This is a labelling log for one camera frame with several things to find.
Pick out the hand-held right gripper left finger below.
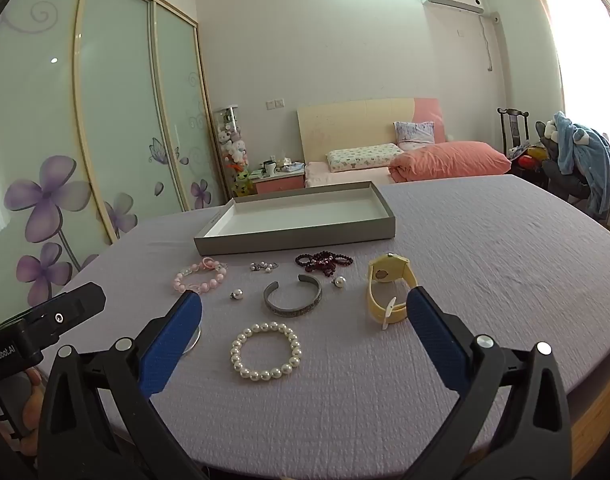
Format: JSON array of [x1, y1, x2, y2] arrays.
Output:
[[37, 290, 211, 480]]

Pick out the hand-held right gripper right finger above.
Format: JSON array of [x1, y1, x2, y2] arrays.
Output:
[[402, 286, 573, 480]]

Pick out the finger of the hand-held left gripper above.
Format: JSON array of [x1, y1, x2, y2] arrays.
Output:
[[22, 282, 106, 350]]

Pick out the pink bead bracelet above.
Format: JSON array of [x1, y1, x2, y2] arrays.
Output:
[[174, 256, 229, 295]]

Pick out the yellow wrist watch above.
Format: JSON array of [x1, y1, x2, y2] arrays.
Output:
[[367, 252, 421, 331]]

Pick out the white pearl bracelet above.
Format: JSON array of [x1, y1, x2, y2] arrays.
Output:
[[230, 321, 302, 383]]

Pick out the silver cuff bracelet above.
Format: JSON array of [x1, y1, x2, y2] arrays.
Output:
[[263, 274, 324, 319]]

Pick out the grey cardboard tray box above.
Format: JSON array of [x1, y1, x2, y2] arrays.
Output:
[[193, 181, 397, 257]]

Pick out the person's left hand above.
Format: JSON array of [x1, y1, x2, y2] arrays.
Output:
[[22, 366, 48, 457]]

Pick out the lavender tablecloth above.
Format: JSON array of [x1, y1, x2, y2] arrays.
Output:
[[35, 175, 610, 480]]

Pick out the pink duvet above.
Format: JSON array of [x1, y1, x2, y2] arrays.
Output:
[[388, 141, 512, 184]]

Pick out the pink white nightstand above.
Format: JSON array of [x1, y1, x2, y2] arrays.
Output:
[[249, 167, 306, 196]]

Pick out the white printed pillow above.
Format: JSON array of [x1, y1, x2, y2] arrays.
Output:
[[326, 143, 407, 173]]

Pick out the red yellow bag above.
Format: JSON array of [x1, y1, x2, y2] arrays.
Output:
[[514, 145, 546, 172]]

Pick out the clear tube of plush toys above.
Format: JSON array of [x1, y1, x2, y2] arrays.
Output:
[[214, 105, 250, 198]]

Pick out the lavender printed pillow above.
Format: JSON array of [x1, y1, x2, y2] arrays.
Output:
[[393, 121, 436, 151]]

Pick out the black office chair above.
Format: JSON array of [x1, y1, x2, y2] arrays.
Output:
[[535, 121, 593, 198]]

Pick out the dark wooden chair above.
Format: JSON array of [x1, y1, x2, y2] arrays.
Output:
[[497, 108, 529, 158]]

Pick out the floral sliding door wardrobe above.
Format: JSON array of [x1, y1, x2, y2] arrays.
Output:
[[0, 0, 221, 331]]

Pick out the bed with cream pink headboard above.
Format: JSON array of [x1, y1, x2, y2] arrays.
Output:
[[297, 98, 511, 188]]

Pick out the blue clothes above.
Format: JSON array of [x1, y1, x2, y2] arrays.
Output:
[[555, 111, 610, 216]]

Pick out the air conditioner pipe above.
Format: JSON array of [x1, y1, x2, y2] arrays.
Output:
[[480, 11, 501, 73]]

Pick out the dark red bead bracelet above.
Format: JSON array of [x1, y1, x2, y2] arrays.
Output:
[[295, 252, 355, 277]]

